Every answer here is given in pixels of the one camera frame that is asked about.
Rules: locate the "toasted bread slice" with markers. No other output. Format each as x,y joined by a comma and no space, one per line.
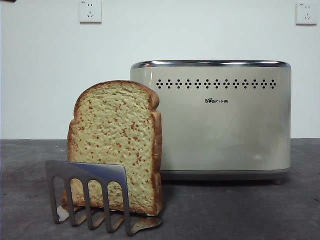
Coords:
112,125

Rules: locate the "cream steel toaster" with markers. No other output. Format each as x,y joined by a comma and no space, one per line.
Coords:
225,130

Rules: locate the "shiny steel toast rack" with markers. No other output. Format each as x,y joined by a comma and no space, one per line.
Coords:
86,170

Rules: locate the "white wall socket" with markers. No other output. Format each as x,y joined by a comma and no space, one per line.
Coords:
306,13
90,11

